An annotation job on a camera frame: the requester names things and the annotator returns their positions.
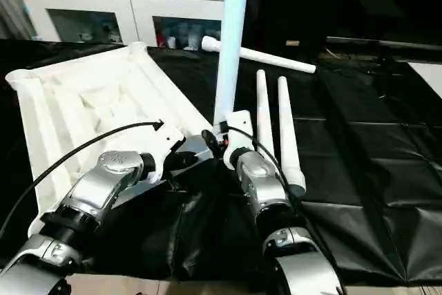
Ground white plastic table leg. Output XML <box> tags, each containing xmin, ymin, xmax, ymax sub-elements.
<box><xmin>212</xmin><ymin>0</ymin><xmax>251</xmax><ymax>127</ymax></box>
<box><xmin>276</xmin><ymin>76</ymin><xmax>307</xmax><ymax>199</ymax></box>
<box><xmin>256</xmin><ymin>69</ymin><xmax>276</xmax><ymax>159</ymax></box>
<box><xmin>201</xmin><ymin>35</ymin><xmax>318</xmax><ymax>75</ymax></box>

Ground white plastic table top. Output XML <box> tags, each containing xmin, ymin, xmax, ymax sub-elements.
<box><xmin>6</xmin><ymin>41</ymin><xmax>216</xmax><ymax>238</ymax></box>

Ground black work surface mat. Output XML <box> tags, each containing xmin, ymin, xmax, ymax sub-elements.
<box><xmin>0</xmin><ymin>38</ymin><xmax>442</xmax><ymax>285</ymax></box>

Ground grey curtain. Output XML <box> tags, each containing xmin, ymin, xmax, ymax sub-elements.
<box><xmin>0</xmin><ymin>0</ymin><xmax>35</xmax><ymax>40</ymax></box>

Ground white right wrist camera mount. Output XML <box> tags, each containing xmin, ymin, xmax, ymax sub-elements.
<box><xmin>218</xmin><ymin>109</ymin><xmax>253</xmax><ymax>171</ymax></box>

